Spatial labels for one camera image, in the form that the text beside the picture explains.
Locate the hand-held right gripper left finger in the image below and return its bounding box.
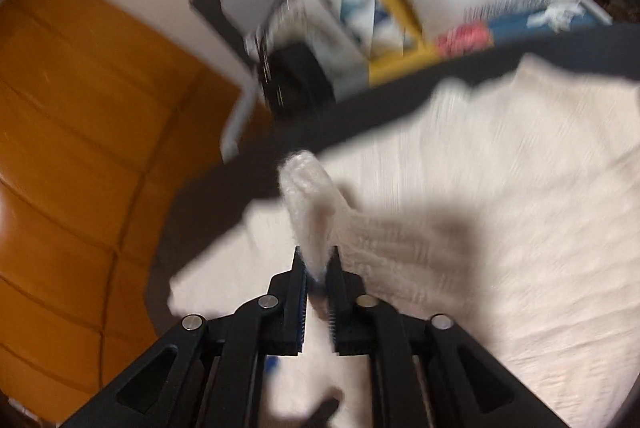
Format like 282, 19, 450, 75
60, 247, 308, 428

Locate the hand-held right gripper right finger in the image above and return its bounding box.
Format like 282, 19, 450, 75
325, 247, 571, 428

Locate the white crumpled tissue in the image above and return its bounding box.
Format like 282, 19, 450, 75
527, 2, 583, 31

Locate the orange wooden wardrobe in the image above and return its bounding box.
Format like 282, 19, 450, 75
0, 0, 273, 424

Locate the black handbag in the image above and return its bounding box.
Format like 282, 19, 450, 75
245, 0, 336, 113

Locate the pink cloth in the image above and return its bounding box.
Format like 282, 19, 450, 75
437, 22, 493, 58

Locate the triangle and animal print pillow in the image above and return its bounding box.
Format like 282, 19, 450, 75
260, 0, 416, 101

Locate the cream knitted sweater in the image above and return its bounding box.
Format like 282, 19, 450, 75
167, 55, 640, 428

